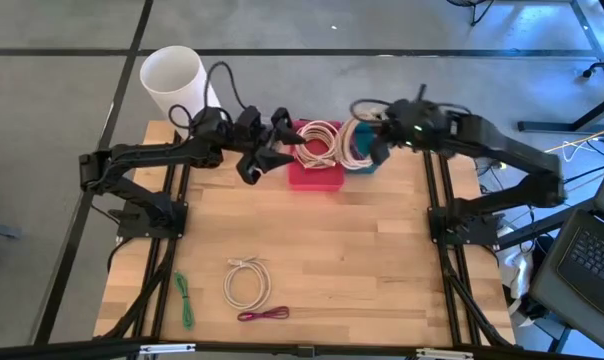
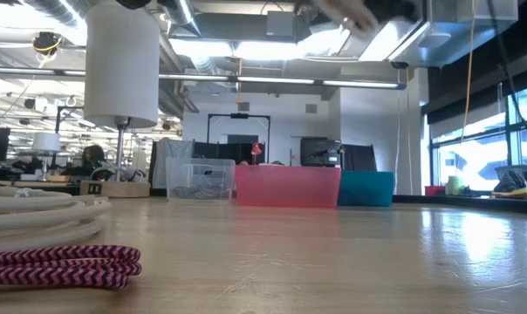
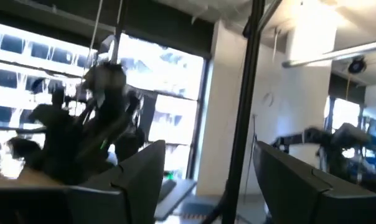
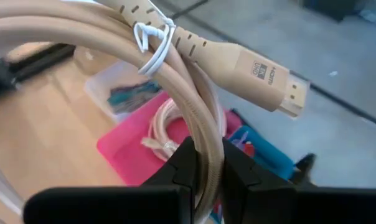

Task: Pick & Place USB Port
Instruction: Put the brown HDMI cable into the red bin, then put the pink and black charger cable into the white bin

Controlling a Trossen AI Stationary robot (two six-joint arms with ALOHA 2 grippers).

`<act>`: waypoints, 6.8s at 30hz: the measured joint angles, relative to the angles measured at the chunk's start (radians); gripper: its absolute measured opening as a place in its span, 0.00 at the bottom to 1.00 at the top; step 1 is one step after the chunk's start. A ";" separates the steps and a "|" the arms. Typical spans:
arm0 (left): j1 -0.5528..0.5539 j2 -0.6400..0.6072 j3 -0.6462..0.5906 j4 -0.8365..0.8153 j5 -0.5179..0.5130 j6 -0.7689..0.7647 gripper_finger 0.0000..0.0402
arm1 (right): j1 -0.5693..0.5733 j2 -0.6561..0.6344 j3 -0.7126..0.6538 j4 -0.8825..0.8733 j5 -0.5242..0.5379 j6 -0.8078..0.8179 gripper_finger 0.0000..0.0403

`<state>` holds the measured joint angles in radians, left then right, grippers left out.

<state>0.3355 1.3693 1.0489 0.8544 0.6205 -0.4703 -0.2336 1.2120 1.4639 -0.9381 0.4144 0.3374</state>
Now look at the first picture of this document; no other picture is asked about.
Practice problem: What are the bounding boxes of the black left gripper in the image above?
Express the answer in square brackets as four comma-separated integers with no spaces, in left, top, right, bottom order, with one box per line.
[230,105,308,187]

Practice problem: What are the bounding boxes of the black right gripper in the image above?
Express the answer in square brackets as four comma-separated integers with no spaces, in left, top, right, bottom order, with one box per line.
[368,98,456,167]

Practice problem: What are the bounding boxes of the cream cable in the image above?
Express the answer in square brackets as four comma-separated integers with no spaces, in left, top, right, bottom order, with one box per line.
[335,115,383,172]
[222,255,273,312]
[294,119,341,170]

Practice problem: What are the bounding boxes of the purple striped cable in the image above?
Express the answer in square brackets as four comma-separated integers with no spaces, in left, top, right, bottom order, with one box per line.
[346,130,368,160]

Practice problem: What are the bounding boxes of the green smooth cable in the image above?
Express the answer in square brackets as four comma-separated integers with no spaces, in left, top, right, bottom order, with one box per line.
[173,269,197,332]

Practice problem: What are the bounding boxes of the teal plastic bin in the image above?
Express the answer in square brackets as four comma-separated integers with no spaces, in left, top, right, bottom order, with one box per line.
[339,119,384,176]

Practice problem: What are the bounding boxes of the pink plastic bin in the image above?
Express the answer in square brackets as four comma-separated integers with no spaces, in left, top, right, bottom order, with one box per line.
[287,118,347,193]

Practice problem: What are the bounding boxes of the white plastic bag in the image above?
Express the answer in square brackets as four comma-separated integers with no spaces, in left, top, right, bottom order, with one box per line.
[496,238,536,317]

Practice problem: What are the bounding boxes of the black office chair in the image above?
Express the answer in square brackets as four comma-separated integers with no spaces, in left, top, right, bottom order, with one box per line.
[581,44,604,80]

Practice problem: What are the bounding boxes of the laptop computer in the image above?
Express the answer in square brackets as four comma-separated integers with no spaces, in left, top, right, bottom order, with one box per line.
[496,198,604,359]

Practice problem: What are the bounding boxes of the black laptop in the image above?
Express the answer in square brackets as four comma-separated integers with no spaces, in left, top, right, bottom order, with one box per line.
[555,148,604,297]

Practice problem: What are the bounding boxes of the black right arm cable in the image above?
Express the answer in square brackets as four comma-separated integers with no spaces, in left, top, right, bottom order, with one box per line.
[349,83,476,124]

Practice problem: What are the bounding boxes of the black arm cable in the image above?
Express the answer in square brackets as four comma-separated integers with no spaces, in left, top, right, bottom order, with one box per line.
[349,83,476,124]
[167,60,249,132]

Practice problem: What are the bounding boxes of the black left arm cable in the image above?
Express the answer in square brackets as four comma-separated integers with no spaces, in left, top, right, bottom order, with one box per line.
[167,60,249,132]

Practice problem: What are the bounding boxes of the black aluminium frame rails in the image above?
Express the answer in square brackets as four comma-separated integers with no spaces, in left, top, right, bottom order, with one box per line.
[421,149,521,350]
[94,119,193,346]

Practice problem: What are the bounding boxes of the pink black braided cable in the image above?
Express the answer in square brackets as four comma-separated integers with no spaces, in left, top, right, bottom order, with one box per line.
[236,305,291,323]

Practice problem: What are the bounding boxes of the yellow cord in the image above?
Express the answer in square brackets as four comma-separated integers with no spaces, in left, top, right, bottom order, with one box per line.
[544,123,604,154]

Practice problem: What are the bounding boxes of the black frame crossbar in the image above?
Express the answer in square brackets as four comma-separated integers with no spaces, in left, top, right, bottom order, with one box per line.
[0,337,604,360]

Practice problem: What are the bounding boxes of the silver metal bracket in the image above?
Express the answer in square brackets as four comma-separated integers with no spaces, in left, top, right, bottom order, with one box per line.
[414,347,476,360]
[138,342,197,356]

